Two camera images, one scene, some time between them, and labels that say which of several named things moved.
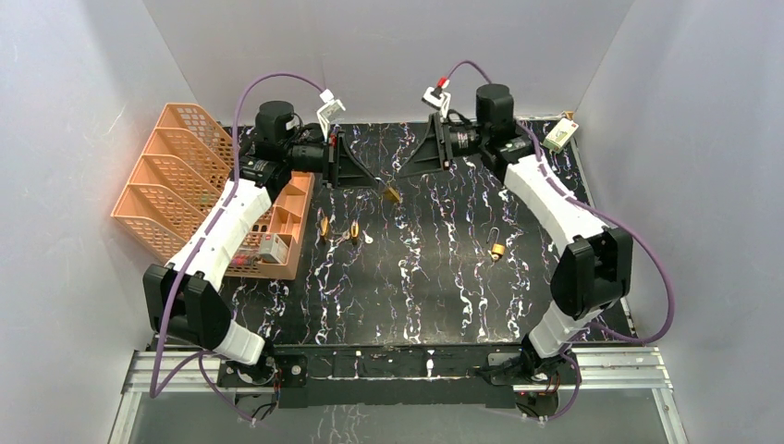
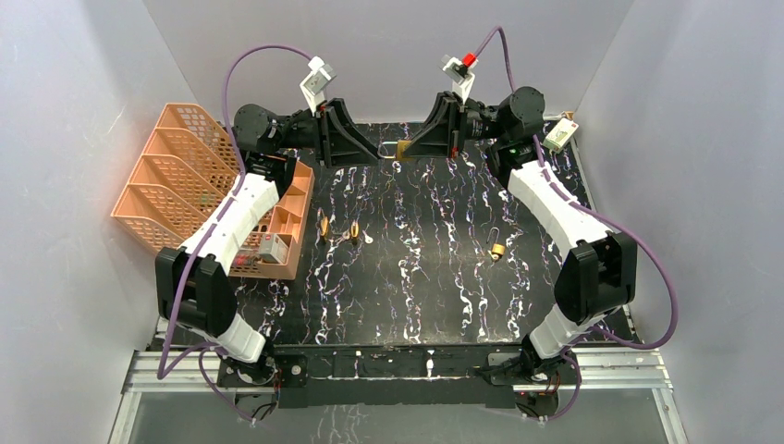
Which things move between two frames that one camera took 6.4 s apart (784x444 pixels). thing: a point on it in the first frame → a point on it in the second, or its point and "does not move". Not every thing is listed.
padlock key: (346, 235) does not move
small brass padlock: (391, 194) → (402, 146)
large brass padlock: (324, 222) does not move
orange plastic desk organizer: (187, 169) does not move
